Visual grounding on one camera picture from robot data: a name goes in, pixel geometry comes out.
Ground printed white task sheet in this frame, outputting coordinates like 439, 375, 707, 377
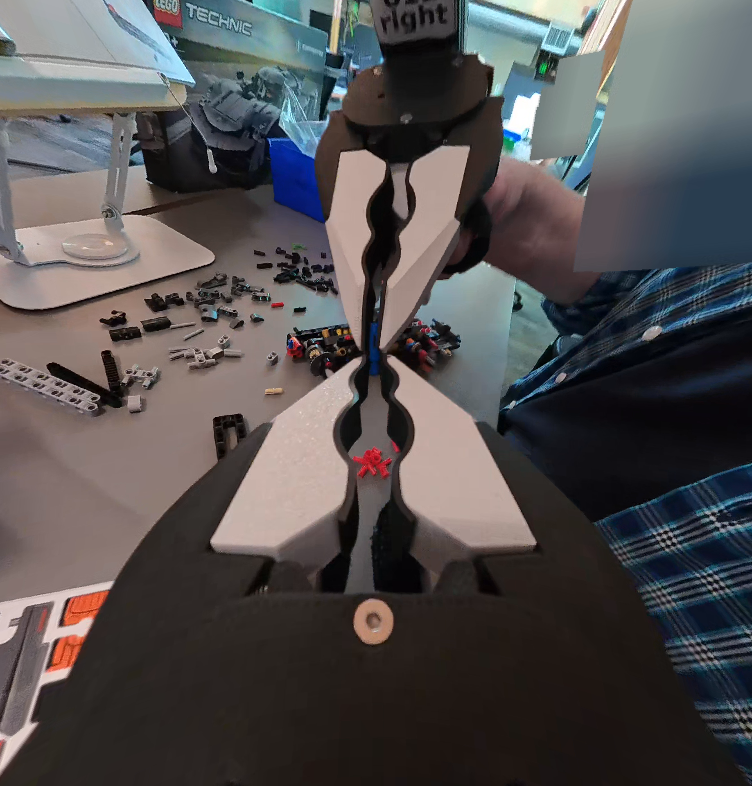
0, 0, 115, 62

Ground lego car chassis model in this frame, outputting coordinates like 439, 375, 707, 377
287, 318, 463, 377

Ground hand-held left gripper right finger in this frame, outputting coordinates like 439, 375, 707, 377
379, 356, 539, 594

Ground clear glass lamp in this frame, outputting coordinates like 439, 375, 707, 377
0, 113, 138, 268

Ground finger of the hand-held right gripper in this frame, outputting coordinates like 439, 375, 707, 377
375, 145, 470, 352
324, 151, 390, 346

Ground black lego rectangular frame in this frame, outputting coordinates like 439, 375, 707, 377
212, 414, 249, 461

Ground metal page holder wire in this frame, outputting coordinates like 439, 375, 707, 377
160, 72, 218, 174

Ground stack of long lego beams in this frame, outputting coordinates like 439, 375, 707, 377
0, 350, 124, 420

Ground open lego building manual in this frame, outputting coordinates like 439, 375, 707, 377
75, 0, 190, 85

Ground lego set cardboard box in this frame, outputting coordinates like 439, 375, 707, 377
144, 0, 352, 194

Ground clear plastic bag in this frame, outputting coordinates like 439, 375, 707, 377
278, 92, 332, 152

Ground dark navy garment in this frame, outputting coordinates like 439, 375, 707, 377
504, 316, 752, 524

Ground person's right hand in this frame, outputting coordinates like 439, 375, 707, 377
485, 155, 599, 305

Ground scattered grey lego pieces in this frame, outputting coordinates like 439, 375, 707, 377
99, 272, 281, 372

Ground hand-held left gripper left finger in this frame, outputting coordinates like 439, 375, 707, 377
209, 358, 368, 593

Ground blue plastic bin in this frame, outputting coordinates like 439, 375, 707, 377
268, 136, 328, 224

